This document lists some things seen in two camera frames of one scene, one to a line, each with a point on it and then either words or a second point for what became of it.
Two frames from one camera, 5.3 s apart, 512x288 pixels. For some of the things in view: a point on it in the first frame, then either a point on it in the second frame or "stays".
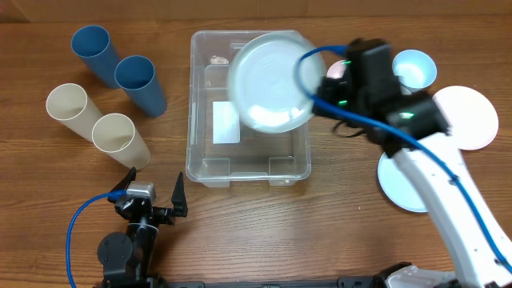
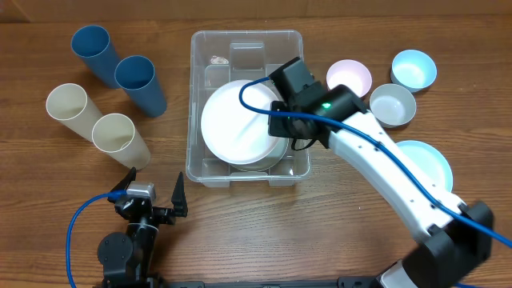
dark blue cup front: x=136 y=76 stays
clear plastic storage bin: x=221 y=146 stays
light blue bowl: x=417 y=70 stays
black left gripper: x=178 y=202 stays
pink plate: x=472 y=118 -> x=234 y=132
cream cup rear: x=68 y=103 stays
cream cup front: x=115 y=134 stays
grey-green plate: x=261 y=82 -> x=270 y=161
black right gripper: x=326 y=100 -> x=278 y=120
